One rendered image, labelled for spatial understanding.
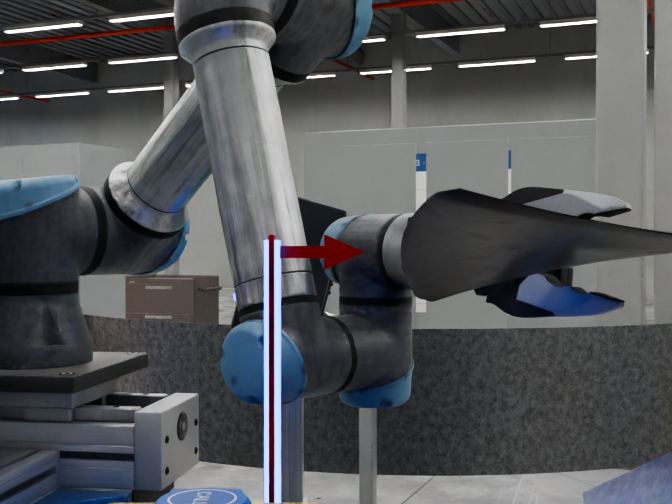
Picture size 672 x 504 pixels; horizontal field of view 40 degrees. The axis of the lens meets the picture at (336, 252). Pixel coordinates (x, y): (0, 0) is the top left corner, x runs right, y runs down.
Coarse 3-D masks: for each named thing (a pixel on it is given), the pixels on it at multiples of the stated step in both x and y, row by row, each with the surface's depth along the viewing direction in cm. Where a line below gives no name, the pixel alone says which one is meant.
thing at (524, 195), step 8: (512, 192) 77; (520, 192) 76; (528, 192) 76; (536, 192) 75; (544, 192) 74; (552, 192) 74; (560, 192) 73; (512, 200) 77; (520, 200) 76; (528, 200) 75
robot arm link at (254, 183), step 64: (192, 0) 87; (256, 0) 88; (192, 64) 89; (256, 64) 87; (256, 128) 85; (256, 192) 84; (256, 256) 83; (256, 320) 82; (320, 320) 85; (256, 384) 80; (320, 384) 84
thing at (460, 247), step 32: (448, 192) 53; (416, 224) 59; (448, 224) 59; (480, 224) 58; (512, 224) 57; (544, 224) 56; (576, 224) 55; (608, 224) 55; (416, 256) 66; (448, 256) 66; (480, 256) 66; (512, 256) 66; (544, 256) 67; (576, 256) 67; (608, 256) 68; (640, 256) 69; (416, 288) 72; (448, 288) 73
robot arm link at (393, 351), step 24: (360, 312) 91; (384, 312) 91; (408, 312) 93; (360, 336) 88; (384, 336) 90; (408, 336) 93; (360, 360) 87; (384, 360) 90; (408, 360) 93; (360, 384) 89; (384, 384) 91; (408, 384) 93
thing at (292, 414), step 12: (288, 408) 115; (300, 408) 114; (288, 420) 115; (300, 420) 114; (288, 432) 115; (300, 432) 114; (288, 444) 115; (300, 444) 114; (288, 456) 115; (300, 456) 114; (288, 468) 115; (300, 468) 114; (288, 480) 115; (300, 480) 114; (288, 492) 115; (300, 492) 114
